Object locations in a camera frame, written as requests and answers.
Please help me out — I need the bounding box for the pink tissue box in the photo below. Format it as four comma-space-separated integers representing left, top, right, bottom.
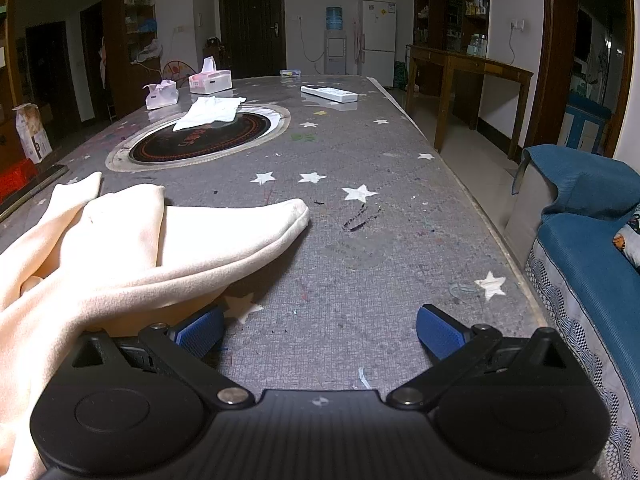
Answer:
188, 57, 233, 95

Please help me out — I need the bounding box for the white remote control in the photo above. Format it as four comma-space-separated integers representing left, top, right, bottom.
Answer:
300, 84, 359, 103

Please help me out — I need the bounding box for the electric floor fan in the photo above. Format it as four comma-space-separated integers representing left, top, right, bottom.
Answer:
161, 59, 197, 86

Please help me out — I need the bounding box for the white folded cloth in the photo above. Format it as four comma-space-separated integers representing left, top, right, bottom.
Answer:
172, 96, 247, 132

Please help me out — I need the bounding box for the narrow dark wooden shelf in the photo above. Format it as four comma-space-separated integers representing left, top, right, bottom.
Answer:
102, 0, 163, 121

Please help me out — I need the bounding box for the tall dark wooden cabinet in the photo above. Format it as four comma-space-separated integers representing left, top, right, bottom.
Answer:
413, 0, 491, 91

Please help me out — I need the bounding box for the white water dispenser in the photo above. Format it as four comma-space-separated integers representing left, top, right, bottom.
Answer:
324, 30, 349, 75

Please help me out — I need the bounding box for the patterned cushion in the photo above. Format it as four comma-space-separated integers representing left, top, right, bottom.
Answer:
614, 205, 640, 271

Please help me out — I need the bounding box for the dark wooden door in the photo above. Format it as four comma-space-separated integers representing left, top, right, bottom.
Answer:
218, 0, 287, 80

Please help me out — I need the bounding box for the dark flat bar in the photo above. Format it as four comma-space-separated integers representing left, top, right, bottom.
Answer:
0, 164, 68, 223

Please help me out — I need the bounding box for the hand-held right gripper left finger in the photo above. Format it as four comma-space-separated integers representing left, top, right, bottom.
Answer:
70, 305, 256, 411

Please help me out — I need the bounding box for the small white tissue holder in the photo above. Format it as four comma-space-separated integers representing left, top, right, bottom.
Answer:
144, 80, 180, 110

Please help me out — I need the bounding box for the red plastic stool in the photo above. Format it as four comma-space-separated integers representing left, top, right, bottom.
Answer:
0, 157, 38, 206

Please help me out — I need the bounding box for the brown wooden desk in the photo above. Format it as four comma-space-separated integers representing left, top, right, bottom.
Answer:
404, 44, 535, 162

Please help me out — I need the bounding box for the grey star-print tablecloth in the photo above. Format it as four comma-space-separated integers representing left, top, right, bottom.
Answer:
0, 76, 551, 411

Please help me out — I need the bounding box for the blue sofa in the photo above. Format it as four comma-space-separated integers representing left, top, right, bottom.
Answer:
510, 144, 640, 480

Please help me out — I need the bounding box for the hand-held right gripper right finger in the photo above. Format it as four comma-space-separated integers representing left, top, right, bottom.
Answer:
385, 304, 571, 409

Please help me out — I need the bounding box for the blue and white cabinet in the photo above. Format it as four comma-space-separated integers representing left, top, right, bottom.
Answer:
557, 92, 613, 156

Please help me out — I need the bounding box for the round black built-in cooktop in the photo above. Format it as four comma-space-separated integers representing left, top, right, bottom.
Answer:
105, 104, 292, 172

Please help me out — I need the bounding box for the white and brown paper bag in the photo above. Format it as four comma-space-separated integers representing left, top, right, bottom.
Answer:
13, 103, 53, 165

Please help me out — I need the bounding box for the white refrigerator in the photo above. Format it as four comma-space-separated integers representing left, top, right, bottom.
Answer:
357, 0, 397, 87

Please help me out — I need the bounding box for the cream sweater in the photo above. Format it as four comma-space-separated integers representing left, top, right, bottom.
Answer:
0, 171, 311, 480

